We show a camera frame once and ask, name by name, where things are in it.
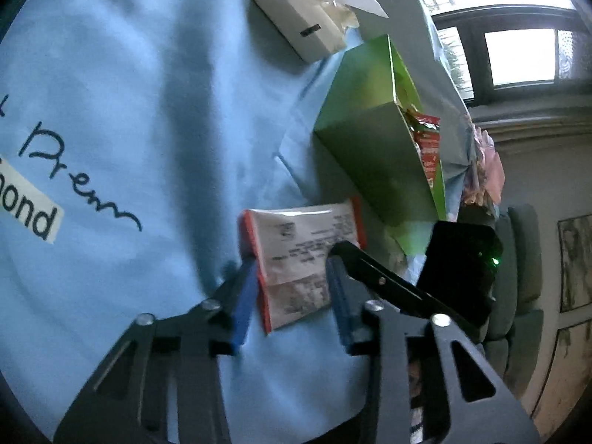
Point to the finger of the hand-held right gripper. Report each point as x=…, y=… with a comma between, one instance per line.
x=384, y=277

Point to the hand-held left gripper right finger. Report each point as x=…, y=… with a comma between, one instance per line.
x=340, y=305

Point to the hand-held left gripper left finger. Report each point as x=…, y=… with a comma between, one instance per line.
x=243, y=310

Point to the white packet with red edges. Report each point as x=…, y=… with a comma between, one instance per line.
x=296, y=249

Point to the green cardboard box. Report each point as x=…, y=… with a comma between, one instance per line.
x=370, y=157

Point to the red snack packet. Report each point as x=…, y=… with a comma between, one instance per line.
x=428, y=143

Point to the grey-green sofa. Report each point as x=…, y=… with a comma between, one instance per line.
x=522, y=240

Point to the pink floral folded cloth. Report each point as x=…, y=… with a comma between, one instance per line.
x=490, y=166

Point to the white tissue pack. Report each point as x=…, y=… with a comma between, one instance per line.
x=296, y=14

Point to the framed wall picture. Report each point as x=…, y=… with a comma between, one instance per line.
x=573, y=374
x=576, y=263

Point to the dark window frame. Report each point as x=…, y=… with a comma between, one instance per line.
x=476, y=55

